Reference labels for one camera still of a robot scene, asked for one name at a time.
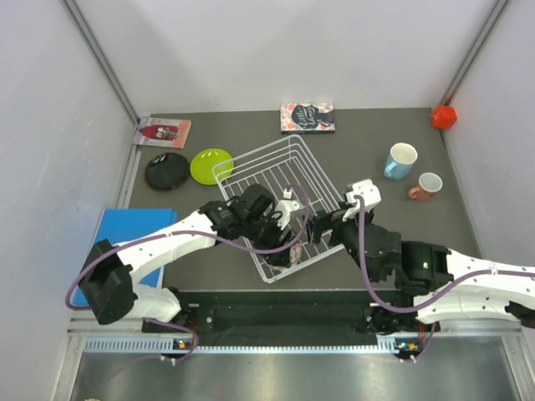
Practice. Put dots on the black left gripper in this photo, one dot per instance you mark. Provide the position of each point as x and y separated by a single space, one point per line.
274 242

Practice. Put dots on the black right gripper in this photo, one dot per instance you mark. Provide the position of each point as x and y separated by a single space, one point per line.
323 220

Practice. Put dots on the red patterned white bowl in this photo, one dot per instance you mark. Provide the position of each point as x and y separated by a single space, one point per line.
295 254

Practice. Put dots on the lime green plate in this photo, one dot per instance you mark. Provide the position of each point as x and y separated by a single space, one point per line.
211 165

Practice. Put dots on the light blue mug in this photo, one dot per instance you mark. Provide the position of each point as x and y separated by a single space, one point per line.
400 161

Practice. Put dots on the salmon pink mug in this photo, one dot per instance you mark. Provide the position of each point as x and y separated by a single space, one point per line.
428 185

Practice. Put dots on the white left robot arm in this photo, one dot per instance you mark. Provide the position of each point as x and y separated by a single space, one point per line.
112 273

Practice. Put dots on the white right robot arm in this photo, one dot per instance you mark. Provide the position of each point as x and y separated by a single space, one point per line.
426 282

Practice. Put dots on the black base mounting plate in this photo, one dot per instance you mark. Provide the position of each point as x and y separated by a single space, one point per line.
207 312

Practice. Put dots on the floral Little Women book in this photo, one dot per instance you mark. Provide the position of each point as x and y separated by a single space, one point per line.
307 118

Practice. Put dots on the blue foam pad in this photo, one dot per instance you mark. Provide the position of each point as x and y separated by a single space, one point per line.
120 225

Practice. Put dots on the pink cover book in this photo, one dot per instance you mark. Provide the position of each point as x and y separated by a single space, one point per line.
161 132

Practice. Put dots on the red cube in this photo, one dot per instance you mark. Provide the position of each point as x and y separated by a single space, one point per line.
443 117

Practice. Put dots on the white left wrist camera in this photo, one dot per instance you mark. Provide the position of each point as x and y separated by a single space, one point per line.
287 207

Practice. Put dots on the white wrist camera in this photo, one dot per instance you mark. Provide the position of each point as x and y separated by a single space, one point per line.
364 190
287 207

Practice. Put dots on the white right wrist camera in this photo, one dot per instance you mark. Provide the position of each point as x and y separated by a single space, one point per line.
364 190

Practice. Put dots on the white wire dish rack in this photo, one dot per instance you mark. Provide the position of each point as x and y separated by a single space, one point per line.
275 166

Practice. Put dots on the grey slotted cable duct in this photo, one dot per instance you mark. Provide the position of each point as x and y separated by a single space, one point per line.
171 345

